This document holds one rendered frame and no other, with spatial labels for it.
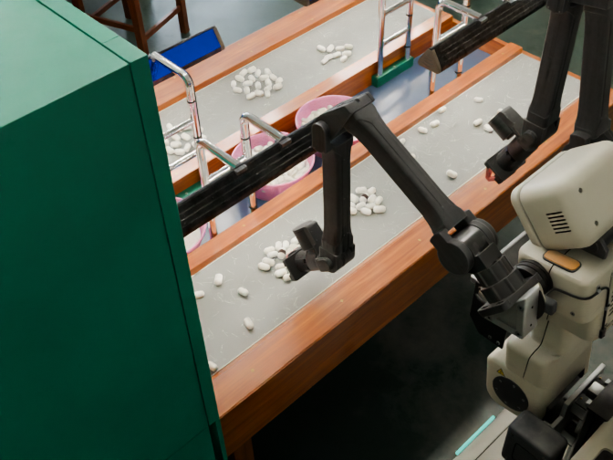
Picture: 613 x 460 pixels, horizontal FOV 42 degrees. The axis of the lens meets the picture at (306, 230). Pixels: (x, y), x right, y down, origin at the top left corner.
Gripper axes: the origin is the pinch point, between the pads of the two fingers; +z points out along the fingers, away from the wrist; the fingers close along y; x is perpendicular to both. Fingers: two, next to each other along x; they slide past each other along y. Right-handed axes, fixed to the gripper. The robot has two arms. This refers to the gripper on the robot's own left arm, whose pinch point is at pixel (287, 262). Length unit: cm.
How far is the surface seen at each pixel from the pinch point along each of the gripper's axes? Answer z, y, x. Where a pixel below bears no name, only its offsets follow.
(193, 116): 27, -10, -46
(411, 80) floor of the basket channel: 42, -102, -19
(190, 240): 29.2, 9.7, -15.3
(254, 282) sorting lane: 9.3, 7.1, 1.4
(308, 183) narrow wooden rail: 20.1, -29.4, -11.7
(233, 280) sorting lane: 12.9, 11.0, -1.7
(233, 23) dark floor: 215, -151, -82
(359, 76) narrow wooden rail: 44, -84, -30
